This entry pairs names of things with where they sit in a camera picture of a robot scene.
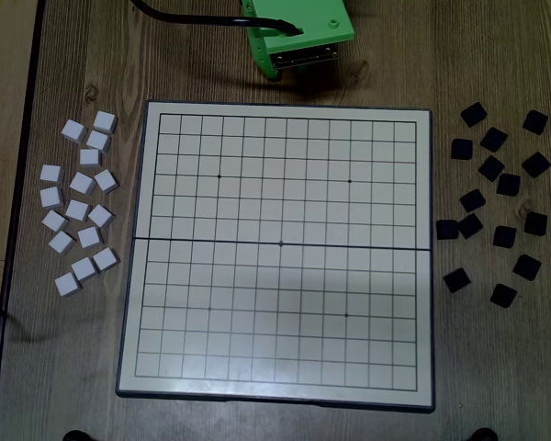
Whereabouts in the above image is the black cube stone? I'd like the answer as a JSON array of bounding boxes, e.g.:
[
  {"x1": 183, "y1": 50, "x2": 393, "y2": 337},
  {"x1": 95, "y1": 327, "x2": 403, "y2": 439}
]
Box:
[
  {"x1": 478, "y1": 154, "x2": 506, "y2": 183},
  {"x1": 456, "y1": 213, "x2": 485, "y2": 240},
  {"x1": 458, "y1": 188, "x2": 488, "y2": 213},
  {"x1": 435, "y1": 219, "x2": 460, "y2": 241},
  {"x1": 523, "y1": 211, "x2": 549, "y2": 237},
  {"x1": 443, "y1": 267, "x2": 472, "y2": 294},
  {"x1": 489, "y1": 283, "x2": 519, "y2": 309},
  {"x1": 522, "y1": 109, "x2": 549, "y2": 136},
  {"x1": 450, "y1": 139, "x2": 474, "y2": 161},
  {"x1": 512, "y1": 254, "x2": 543, "y2": 281},
  {"x1": 492, "y1": 224, "x2": 518, "y2": 250},
  {"x1": 496, "y1": 173, "x2": 522, "y2": 198},
  {"x1": 460, "y1": 101, "x2": 489, "y2": 129},
  {"x1": 521, "y1": 151, "x2": 551, "y2": 179},
  {"x1": 479, "y1": 127, "x2": 509, "y2": 153}
]

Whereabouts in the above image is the white grid go board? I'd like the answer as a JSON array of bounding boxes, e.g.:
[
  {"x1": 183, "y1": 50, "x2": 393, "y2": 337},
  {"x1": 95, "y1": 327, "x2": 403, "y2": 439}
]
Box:
[{"x1": 115, "y1": 99, "x2": 437, "y2": 413}]

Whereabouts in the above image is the dark metal table edge rail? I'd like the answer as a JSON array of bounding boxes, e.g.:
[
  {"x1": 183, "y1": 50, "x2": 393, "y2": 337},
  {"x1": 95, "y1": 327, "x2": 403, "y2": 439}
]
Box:
[{"x1": 0, "y1": 0, "x2": 47, "y2": 441}]

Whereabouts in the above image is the white cube stone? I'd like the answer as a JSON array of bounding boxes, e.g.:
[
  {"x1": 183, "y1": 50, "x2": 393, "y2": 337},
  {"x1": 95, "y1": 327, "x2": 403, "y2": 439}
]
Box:
[
  {"x1": 69, "y1": 171, "x2": 97, "y2": 196},
  {"x1": 54, "y1": 272, "x2": 83, "y2": 298},
  {"x1": 93, "y1": 110, "x2": 118, "y2": 135},
  {"x1": 41, "y1": 209, "x2": 70, "y2": 234},
  {"x1": 79, "y1": 147, "x2": 103, "y2": 168},
  {"x1": 71, "y1": 256, "x2": 98, "y2": 282},
  {"x1": 61, "y1": 119, "x2": 88, "y2": 144},
  {"x1": 39, "y1": 164, "x2": 65, "y2": 184},
  {"x1": 64, "y1": 198, "x2": 92, "y2": 222},
  {"x1": 87, "y1": 204, "x2": 116, "y2": 230},
  {"x1": 92, "y1": 247, "x2": 121, "y2": 273},
  {"x1": 48, "y1": 230, "x2": 77, "y2": 255},
  {"x1": 76, "y1": 225, "x2": 105, "y2": 250},
  {"x1": 85, "y1": 130, "x2": 113, "y2": 153},
  {"x1": 39, "y1": 186, "x2": 65, "y2": 209},
  {"x1": 94, "y1": 168, "x2": 120, "y2": 194}
]

